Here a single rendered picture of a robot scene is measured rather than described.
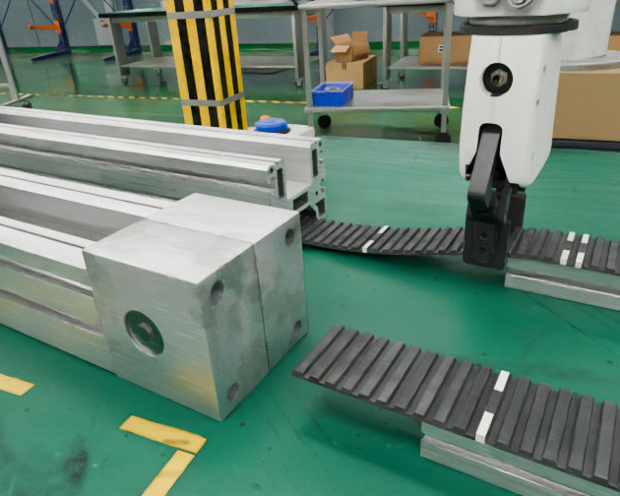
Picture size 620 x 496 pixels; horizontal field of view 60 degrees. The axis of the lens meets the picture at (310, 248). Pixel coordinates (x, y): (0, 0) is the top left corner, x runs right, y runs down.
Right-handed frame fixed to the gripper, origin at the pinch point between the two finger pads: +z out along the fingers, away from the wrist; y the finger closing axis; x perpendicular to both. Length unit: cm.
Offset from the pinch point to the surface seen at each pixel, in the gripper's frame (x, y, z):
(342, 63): 244, 442, 57
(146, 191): 34.3, -4.8, -0.1
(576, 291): -6.6, -1.9, 3.1
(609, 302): -8.9, -1.8, 3.4
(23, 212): 36.8, -16.5, -2.0
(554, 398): -7.1, -17.0, 0.8
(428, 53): 165, 460, 49
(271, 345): 9.5, -18.4, 2.2
